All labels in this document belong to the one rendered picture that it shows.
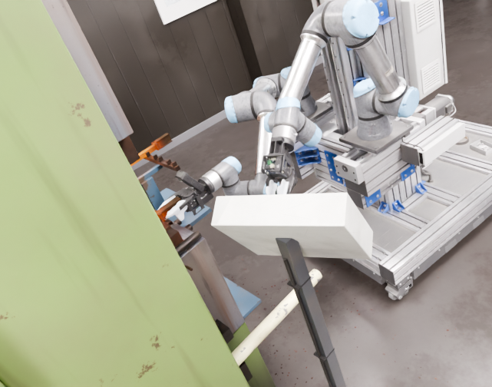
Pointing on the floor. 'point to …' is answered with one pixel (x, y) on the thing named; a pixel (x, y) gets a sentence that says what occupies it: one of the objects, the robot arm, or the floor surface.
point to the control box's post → (295, 259)
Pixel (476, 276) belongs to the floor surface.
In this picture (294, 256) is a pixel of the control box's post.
